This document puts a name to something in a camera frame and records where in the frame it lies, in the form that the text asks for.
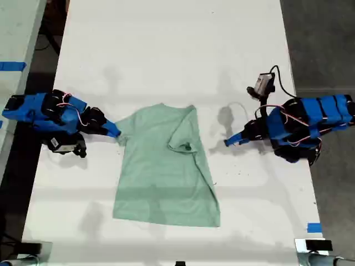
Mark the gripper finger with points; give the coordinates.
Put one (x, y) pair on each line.
(108, 133)
(112, 126)
(244, 141)
(240, 136)

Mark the pale green T-shirt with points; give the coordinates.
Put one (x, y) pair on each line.
(155, 166)

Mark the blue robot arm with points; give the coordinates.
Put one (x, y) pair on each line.
(327, 110)
(66, 116)

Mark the long blue tape strip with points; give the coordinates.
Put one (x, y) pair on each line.
(12, 66)

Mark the short blue tape strip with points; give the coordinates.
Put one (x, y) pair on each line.
(314, 227)

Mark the grey side table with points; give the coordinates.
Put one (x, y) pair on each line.
(16, 33)

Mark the white mounting plate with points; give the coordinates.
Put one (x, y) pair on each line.
(299, 245)

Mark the small black box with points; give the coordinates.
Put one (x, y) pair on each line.
(319, 245)
(31, 247)

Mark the tiny black box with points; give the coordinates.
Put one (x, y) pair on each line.
(180, 263)

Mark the black camera stalk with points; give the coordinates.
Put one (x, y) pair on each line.
(265, 103)
(81, 147)

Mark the black camera box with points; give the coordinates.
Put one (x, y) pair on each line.
(62, 148)
(262, 83)

